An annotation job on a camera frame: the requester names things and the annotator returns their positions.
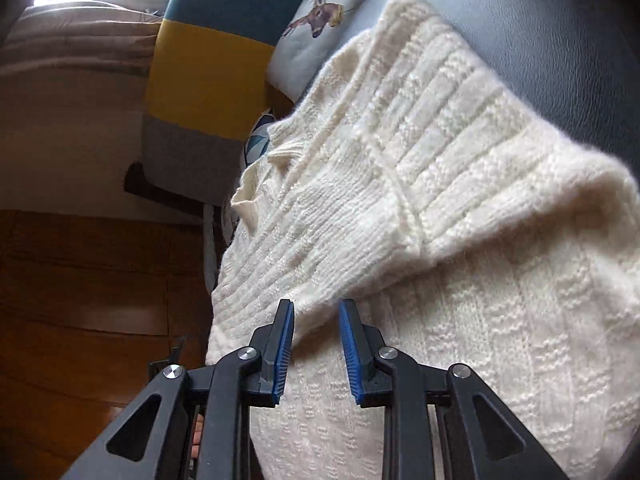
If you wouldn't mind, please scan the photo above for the white knitted sweater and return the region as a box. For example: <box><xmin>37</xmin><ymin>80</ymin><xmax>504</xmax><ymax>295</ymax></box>
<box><xmin>206</xmin><ymin>0</ymin><xmax>639</xmax><ymax>479</ymax></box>

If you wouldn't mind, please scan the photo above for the grey yellow blue armchair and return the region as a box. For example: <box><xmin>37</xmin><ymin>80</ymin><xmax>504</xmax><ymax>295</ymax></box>
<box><xmin>142</xmin><ymin>0</ymin><xmax>303</xmax><ymax>206</ymax></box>

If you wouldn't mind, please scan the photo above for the black leather massage table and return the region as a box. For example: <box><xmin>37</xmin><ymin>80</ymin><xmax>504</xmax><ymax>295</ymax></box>
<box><xmin>340</xmin><ymin>0</ymin><xmax>639</xmax><ymax>171</ymax></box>

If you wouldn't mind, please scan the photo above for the deer print cushion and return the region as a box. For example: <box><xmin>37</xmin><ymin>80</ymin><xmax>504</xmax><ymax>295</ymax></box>
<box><xmin>267</xmin><ymin>0</ymin><xmax>363</xmax><ymax>102</ymax></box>

